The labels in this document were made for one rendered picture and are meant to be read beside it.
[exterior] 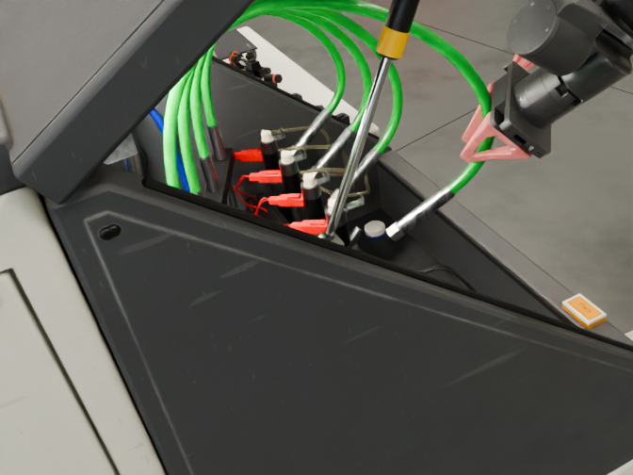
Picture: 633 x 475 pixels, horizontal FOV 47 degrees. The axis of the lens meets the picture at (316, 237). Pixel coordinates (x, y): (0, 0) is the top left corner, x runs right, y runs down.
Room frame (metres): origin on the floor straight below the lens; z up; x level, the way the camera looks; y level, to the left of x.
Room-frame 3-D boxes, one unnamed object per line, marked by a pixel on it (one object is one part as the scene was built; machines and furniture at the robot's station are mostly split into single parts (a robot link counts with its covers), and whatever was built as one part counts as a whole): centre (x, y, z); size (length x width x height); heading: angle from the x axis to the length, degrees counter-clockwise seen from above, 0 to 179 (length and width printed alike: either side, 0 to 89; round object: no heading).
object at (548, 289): (0.88, -0.26, 0.87); 0.62 x 0.04 x 0.16; 19
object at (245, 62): (1.55, 0.08, 1.01); 0.23 x 0.11 x 0.06; 19
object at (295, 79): (1.51, 0.06, 0.97); 0.70 x 0.22 x 0.03; 19
